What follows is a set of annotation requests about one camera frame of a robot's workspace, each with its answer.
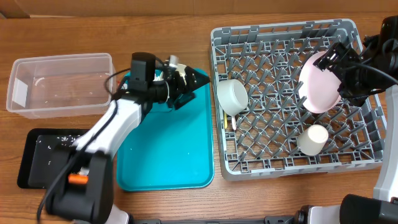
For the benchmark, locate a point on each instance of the grey bowl with rice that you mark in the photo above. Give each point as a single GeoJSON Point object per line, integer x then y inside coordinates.
{"type": "Point", "coordinates": [232, 96]}

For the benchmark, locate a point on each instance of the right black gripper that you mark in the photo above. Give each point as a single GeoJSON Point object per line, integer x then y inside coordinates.
{"type": "Point", "coordinates": [357, 94]}

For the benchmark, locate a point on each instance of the cream bowl with peanuts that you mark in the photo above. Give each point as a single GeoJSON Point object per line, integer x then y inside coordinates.
{"type": "Point", "coordinates": [185, 75]}

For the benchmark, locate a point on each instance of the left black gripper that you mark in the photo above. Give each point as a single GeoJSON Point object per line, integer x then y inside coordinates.
{"type": "Point", "coordinates": [182, 89]}

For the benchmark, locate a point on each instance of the yellow plastic spoon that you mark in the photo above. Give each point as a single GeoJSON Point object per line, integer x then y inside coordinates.
{"type": "Point", "coordinates": [225, 120]}

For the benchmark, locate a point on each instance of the clear plastic bin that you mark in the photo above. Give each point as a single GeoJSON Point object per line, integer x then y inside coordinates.
{"type": "Point", "coordinates": [61, 85]}

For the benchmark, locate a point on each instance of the white paper cup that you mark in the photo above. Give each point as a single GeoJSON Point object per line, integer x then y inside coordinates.
{"type": "Point", "coordinates": [312, 140]}

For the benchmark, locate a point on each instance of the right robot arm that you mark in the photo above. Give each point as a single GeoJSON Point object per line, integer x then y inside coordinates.
{"type": "Point", "coordinates": [361, 75]}

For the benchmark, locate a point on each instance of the grey dishwasher rack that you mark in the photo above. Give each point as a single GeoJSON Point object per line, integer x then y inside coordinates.
{"type": "Point", "coordinates": [267, 59]}

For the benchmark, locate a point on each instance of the spilled rice and peanuts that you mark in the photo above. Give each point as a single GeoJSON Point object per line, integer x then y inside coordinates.
{"type": "Point", "coordinates": [52, 141]}

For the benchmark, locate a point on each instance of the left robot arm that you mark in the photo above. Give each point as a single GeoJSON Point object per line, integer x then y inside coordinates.
{"type": "Point", "coordinates": [92, 154]}

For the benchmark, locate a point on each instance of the pink round plate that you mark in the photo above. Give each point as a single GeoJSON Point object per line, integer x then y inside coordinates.
{"type": "Point", "coordinates": [319, 87]}

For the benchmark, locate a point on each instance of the black plastic tray bin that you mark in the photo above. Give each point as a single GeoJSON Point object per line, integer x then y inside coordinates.
{"type": "Point", "coordinates": [35, 164]}

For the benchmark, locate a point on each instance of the orange carrot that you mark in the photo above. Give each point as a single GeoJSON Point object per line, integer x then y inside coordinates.
{"type": "Point", "coordinates": [77, 179]}

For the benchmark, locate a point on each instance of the teal plastic tray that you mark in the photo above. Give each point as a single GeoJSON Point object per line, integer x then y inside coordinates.
{"type": "Point", "coordinates": [170, 149]}

